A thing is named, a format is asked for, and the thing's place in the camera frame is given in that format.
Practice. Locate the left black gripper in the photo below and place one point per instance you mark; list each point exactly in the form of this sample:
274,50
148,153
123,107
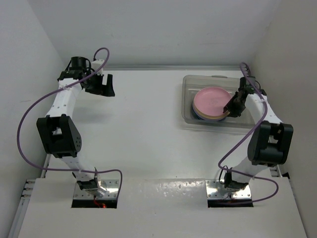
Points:
101,89

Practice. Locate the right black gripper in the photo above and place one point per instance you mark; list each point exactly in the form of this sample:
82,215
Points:
234,112

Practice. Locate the pink plate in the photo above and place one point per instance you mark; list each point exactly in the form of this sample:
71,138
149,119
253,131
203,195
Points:
210,101

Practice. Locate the cream plate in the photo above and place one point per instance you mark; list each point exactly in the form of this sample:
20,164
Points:
210,117

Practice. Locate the yellow plate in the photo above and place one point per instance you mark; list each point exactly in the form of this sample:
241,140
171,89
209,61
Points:
216,119

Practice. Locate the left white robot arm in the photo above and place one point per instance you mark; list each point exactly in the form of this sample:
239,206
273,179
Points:
59,135

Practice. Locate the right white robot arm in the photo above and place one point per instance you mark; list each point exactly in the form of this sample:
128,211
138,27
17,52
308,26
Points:
270,139

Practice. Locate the clear plastic bin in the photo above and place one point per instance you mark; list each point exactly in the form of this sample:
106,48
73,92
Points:
192,84

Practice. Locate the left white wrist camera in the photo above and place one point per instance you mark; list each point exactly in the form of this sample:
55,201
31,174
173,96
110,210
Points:
97,64

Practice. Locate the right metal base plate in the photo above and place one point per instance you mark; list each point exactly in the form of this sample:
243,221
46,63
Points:
216,191

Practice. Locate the metal base plate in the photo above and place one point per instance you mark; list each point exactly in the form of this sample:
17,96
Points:
216,191
109,188

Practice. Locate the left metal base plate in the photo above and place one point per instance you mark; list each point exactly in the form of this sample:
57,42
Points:
109,188

